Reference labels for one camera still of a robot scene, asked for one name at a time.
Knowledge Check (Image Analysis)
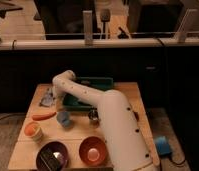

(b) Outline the blue grey towel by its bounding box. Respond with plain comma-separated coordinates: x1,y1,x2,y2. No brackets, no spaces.
39,88,54,107

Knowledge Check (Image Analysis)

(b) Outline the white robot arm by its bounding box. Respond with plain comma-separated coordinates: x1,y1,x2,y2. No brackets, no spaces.
52,70,157,171

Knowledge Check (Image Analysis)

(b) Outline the purple bowl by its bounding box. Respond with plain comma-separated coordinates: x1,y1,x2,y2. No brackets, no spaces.
36,141,69,171

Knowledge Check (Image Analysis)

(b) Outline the red bowl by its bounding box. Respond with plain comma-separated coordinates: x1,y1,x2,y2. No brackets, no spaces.
79,136,108,166

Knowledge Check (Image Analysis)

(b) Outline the black box in bowl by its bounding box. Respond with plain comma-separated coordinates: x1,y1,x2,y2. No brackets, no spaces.
38,149,62,171

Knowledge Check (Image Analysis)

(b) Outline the green plastic tray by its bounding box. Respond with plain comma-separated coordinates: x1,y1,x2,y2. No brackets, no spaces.
63,77,114,111

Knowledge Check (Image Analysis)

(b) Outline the light blue cup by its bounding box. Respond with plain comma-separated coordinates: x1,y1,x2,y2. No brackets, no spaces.
57,111,71,128

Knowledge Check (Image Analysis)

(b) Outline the orange carrot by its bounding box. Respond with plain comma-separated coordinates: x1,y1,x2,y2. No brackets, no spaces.
32,112,56,121

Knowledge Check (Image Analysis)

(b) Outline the small metal cup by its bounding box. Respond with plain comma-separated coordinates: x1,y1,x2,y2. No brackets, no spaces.
88,110,99,125

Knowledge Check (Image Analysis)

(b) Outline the orange and white cup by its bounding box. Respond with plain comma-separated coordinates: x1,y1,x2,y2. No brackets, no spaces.
24,122,43,141

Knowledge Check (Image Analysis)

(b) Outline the wooden board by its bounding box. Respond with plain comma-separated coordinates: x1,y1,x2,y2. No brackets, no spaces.
8,82,160,171

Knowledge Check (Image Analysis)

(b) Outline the blue object on floor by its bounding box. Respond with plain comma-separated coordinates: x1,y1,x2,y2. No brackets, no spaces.
154,136,172,157

